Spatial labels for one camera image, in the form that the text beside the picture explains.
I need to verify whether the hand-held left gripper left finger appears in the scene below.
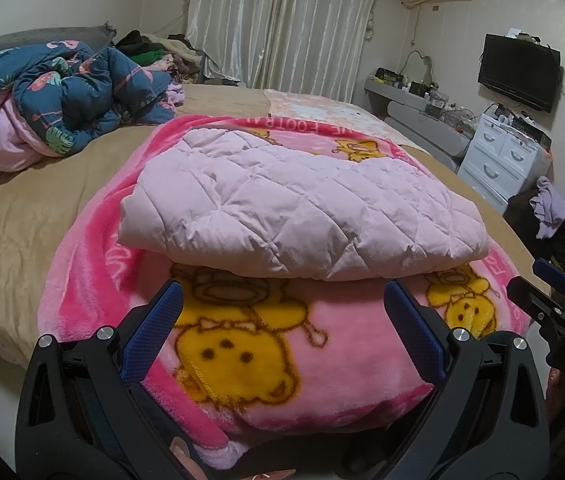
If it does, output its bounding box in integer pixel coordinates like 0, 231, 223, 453
15, 280, 186, 480

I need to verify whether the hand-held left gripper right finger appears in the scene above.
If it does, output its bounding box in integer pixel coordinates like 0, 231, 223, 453
383, 280, 551, 480

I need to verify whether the pink quilted jacket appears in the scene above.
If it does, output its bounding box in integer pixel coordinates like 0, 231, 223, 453
117, 127, 492, 282

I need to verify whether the pile of clothes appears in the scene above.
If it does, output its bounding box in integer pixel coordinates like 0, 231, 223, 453
115, 30, 209, 84

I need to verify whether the person's right hand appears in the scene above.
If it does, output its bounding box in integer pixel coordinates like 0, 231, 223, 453
547, 367, 565, 404

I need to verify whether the person's left hand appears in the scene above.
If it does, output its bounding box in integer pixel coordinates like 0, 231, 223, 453
169, 436, 297, 480

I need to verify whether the dark chair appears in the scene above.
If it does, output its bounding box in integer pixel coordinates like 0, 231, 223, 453
505, 192, 565, 262

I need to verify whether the lilac cloth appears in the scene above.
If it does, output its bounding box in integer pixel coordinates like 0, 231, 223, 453
529, 176, 565, 240

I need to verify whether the pink printed blanket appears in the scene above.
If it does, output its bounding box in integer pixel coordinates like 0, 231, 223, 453
37, 114, 551, 469

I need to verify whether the white drawer cabinet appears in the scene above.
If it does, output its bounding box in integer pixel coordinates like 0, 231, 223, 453
457, 105, 554, 214

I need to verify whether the black box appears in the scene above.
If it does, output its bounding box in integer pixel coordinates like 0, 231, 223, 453
513, 126, 554, 149

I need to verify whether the black television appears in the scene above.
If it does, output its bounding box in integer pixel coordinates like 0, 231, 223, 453
477, 33, 562, 114

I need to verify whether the clutter of small items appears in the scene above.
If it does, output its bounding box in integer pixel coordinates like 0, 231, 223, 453
373, 66, 476, 134

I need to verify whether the grey desk with clutter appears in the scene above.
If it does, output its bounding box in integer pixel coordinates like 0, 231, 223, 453
364, 80, 474, 162

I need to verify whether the small lilac garment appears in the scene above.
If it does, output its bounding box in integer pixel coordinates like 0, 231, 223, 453
165, 82, 186, 109

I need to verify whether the peach printed sheet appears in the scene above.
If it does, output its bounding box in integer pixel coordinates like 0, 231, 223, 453
265, 89, 389, 124

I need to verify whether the blue floral duvet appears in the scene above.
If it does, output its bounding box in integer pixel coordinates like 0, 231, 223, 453
0, 40, 179, 184

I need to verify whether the grey headboard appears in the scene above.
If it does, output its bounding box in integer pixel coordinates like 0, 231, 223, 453
0, 22, 116, 64

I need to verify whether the white curtain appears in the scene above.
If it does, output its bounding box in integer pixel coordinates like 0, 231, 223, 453
185, 0, 394, 104

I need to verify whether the wall cable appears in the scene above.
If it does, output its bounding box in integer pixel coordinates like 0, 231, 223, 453
401, 49, 435, 84

